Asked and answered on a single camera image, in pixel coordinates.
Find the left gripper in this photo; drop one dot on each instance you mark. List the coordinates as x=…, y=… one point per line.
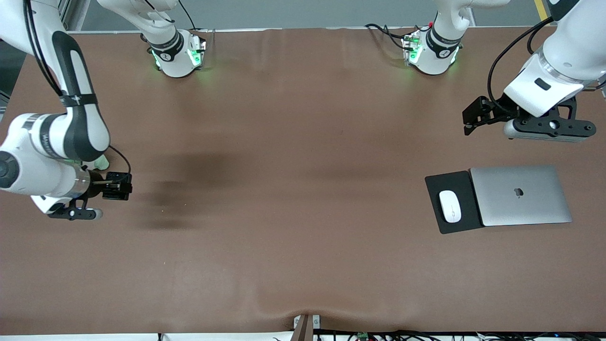
x=503, y=106

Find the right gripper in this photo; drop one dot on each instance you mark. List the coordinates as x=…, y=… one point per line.
x=96, y=187

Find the white computer mouse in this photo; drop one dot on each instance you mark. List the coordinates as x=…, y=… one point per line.
x=450, y=206

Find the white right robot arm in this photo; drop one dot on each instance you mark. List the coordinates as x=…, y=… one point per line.
x=42, y=175

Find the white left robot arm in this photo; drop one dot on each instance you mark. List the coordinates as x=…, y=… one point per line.
x=435, y=57

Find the black mouse pad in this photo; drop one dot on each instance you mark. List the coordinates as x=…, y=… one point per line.
x=433, y=208

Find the green dinosaur plush toy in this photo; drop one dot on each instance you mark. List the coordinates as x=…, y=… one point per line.
x=101, y=164

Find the silver closed laptop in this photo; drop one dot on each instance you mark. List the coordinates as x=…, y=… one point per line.
x=521, y=194

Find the brown table cover mat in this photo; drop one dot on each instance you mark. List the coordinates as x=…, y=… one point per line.
x=303, y=260

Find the aluminium extrusion frame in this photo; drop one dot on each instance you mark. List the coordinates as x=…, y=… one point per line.
x=66, y=14

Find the brown post with white bracket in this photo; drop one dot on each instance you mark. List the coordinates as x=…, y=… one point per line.
x=303, y=329

